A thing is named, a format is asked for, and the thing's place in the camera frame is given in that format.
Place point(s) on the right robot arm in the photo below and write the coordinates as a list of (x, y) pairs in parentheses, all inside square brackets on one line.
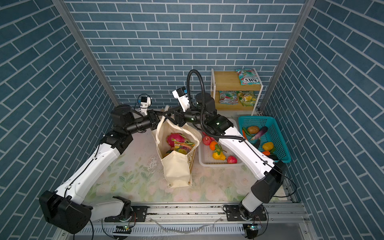
[(268, 173)]

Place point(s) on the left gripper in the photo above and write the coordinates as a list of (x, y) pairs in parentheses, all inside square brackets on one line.
[(151, 118)]

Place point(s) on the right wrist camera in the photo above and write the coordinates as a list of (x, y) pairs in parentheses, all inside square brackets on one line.
[(181, 94)]

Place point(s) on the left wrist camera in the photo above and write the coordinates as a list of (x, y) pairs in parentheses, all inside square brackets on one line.
[(145, 102)]

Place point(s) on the white wooden shelf rack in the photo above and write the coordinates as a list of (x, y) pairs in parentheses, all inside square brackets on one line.
[(229, 81)]

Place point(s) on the teal plastic basket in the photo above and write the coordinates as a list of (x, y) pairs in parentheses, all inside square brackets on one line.
[(273, 135)]

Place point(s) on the pink green candy bag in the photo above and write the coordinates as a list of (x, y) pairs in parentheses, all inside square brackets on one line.
[(228, 98)]

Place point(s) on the yellow bell pepper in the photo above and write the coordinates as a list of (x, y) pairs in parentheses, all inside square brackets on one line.
[(268, 146)]

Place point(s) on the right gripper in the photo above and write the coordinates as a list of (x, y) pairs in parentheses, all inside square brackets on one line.
[(179, 114)]

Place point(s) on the orange pink snack bag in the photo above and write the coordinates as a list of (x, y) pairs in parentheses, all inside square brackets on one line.
[(184, 148)]

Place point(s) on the white plastic basket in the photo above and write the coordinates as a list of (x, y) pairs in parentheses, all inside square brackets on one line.
[(206, 158)]

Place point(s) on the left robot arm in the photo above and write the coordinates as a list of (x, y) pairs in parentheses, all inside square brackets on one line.
[(65, 208)]

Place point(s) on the red apple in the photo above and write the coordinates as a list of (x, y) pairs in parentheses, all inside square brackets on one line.
[(206, 140), (232, 160)]

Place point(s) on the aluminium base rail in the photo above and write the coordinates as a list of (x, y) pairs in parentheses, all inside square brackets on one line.
[(281, 221)]

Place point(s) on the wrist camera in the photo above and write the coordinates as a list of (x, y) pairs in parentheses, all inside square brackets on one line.
[(181, 94), (145, 102)]

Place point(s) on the red apple front right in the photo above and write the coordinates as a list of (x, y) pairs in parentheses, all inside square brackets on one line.
[(232, 160)]

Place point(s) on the yellow pear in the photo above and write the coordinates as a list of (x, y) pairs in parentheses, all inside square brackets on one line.
[(219, 155)]

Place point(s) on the brown potato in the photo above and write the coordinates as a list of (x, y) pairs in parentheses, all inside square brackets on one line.
[(252, 130)]

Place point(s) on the green snack bag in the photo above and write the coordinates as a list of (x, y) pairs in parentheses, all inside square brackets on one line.
[(248, 77)]

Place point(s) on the yellow green candy bag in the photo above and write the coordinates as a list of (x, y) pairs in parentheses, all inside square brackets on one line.
[(247, 98)]

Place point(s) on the purple eggplant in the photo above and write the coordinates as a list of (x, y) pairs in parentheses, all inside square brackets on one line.
[(260, 133)]

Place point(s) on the cream canvas grocery bag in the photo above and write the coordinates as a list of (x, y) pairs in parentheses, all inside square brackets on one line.
[(177, 166)]

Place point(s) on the pink dragon fruit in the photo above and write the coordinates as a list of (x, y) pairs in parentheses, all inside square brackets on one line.
[(175, 137)]

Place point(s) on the red apple front left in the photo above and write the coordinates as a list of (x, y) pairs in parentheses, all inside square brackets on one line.
[(206, 140)]

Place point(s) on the small orange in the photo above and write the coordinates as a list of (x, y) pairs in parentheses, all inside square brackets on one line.
[(213, 145)]

